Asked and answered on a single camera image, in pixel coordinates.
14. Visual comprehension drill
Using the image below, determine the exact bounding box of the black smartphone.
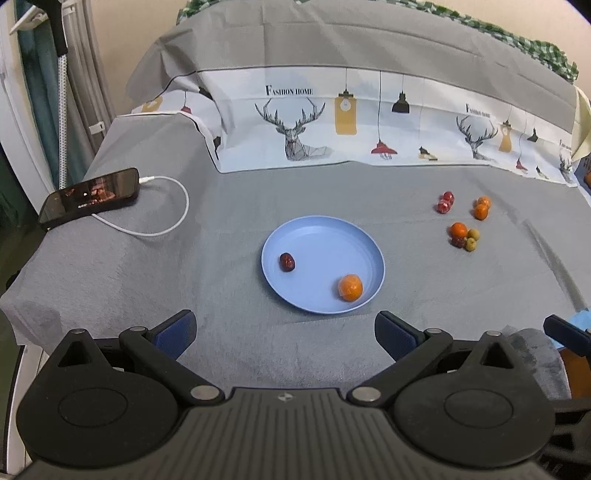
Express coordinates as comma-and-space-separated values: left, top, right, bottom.
38, 168, 140, 232

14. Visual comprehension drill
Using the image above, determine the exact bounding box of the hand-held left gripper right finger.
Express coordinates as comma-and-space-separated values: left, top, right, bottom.
346, 311, 527, 409

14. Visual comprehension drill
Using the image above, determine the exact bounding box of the pale yellow cloth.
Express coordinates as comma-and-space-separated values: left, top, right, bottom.
571, 87, 591, 162

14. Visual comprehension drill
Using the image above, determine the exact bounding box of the black handle with patterned hose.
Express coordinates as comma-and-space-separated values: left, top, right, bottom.
44, 0, 72, 190

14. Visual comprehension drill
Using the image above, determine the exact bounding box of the green checked blanket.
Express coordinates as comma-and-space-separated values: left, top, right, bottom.
178, 0, 580, 84

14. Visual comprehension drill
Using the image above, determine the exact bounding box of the plastic-wrapped orange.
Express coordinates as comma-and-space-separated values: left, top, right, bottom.
337, 274, 364, 303

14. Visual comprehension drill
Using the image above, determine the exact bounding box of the grey deer print bedsheet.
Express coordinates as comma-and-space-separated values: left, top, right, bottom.
0, 0, 589, 402

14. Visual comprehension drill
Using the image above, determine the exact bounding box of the teal curtain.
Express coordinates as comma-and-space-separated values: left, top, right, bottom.
16, 0, 70, 188

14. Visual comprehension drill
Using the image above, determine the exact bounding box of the white charging cable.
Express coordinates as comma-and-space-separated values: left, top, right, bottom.
92, 175, 190, 238

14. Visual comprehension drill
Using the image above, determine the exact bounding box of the blue plate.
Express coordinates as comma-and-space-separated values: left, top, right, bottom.
261, 216, 386, 315

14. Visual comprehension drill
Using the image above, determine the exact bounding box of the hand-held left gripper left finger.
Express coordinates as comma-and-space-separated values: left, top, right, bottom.
46, 310, 225, 409

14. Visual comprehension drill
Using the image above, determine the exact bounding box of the grey fleece cloth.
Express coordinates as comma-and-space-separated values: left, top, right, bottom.
505, 325, 572, 401

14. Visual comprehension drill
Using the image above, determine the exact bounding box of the beige curtain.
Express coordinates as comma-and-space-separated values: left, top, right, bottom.
67, 0, 116, 148

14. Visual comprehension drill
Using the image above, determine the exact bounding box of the person's right forearm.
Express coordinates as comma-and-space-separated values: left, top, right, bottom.
558, 348, 591, 398

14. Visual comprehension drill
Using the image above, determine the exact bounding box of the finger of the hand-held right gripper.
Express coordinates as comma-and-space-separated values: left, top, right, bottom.
543, 315, 591, 356

